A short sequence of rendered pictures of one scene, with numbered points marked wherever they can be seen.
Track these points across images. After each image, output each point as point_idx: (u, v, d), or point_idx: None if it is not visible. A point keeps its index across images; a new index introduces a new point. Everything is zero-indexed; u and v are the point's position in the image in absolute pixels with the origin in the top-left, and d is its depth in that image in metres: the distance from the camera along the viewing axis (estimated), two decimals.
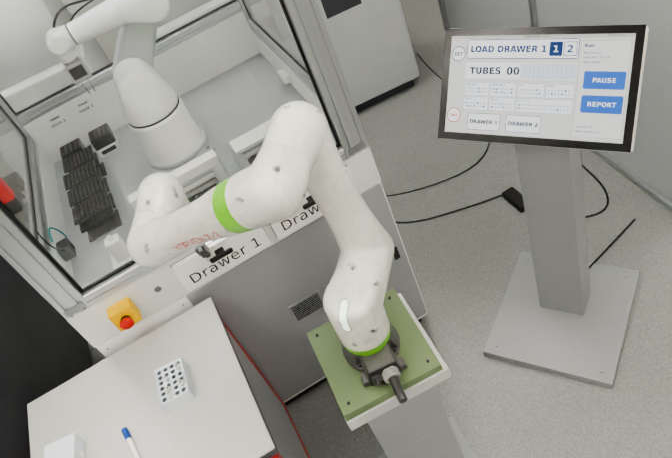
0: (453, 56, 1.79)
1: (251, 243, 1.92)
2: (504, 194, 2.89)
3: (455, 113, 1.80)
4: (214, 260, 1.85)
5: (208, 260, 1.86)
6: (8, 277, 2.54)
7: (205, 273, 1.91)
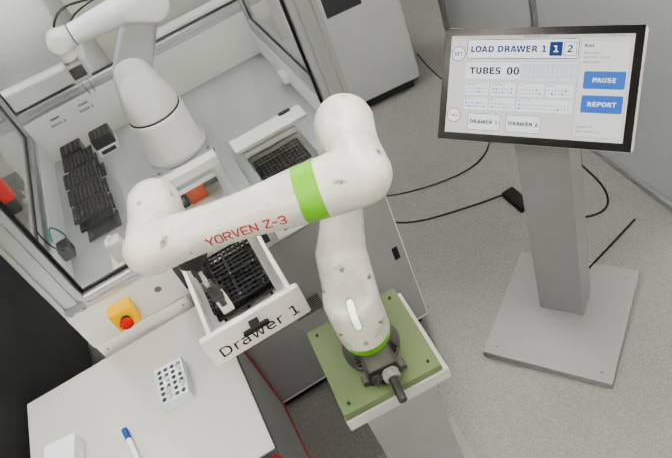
0: (453, 56, 1.79)
1: (289, 311, 1.69)
2: (504, 194, 2.89)
3: (455, 113, 1.80)
4: (248, 333, 1.61)
5: (226, 312, 1.57)
6: (8, 277, 2.54)
7: (237, 346, 1.67)
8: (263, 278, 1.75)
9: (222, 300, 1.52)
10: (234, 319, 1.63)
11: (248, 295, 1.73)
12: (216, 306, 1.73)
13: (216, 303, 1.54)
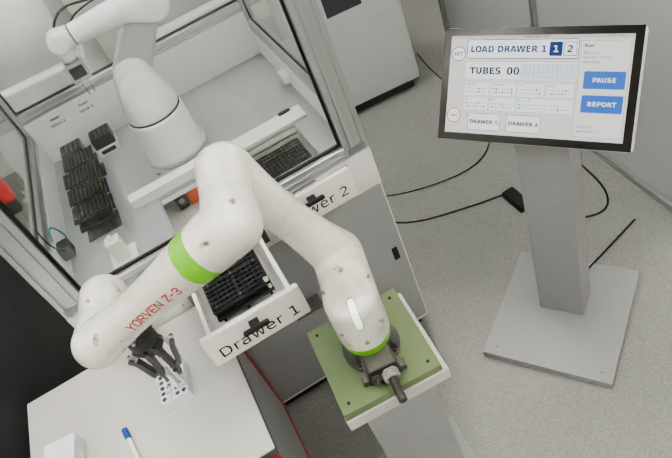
0: (453, 56, 1.79)
1: (289, 311, 1.69)
2: (504, 194, 2.89)
3: (455, 113, 1.80)
4: (248, 333, 1.61)
5: (185, 381, 1.70)
6: (8, 277, 2.54)
7: (237, 346, 1.67)
8: (263, 278, 1.75)
9: (178, 365, 1.67)
10: (234, 319, 1.63)
11: (248, 295, 1.73)
12: (216, 306, 1.73)
13: (177, 375, 1.66)
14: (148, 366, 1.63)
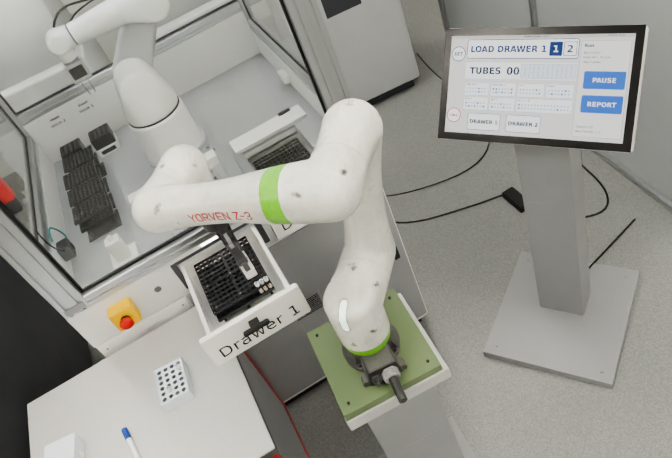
0: (453, 56, 1.79)
1: (289, 311, 1.69)
2: (504, 194, 2.89)
3: (455, 113, 1.80)
4: (248, 333, 1.61)
5: (250, 277, 1.68)
6: (8, 277, 2.54)
7: (237, 346, 1.67)
8: (263, 278, 1.75)
9: (246, 265, 1.64)
10: (234, 319, 1.63)
11: (248, 295, 1.73)
12: (216, 306, 1.73)
13: (240, 268, 1.65)
14: None
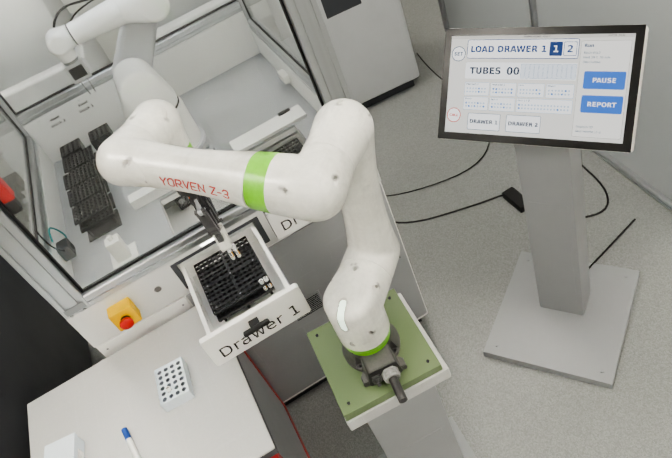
0: (453, 56, 1.79)
1: (289, 311, 1.69)
2: (504, 194, 2.89)
3: (455, 113, 1.80)
4: (248, 333, 1.61)
5: (223, 250, 1.61)
6: (8, 277, 2.54)
7: (237, 346, 1.67)
8: (263, 278, 1.75)
9: (219, 235, 1.57)
10: (234, 319, 1.63)
11: (248, 295, 1.73)
12: (216, 306, 1.73)
13: (214, 238, 1.59)
14: None
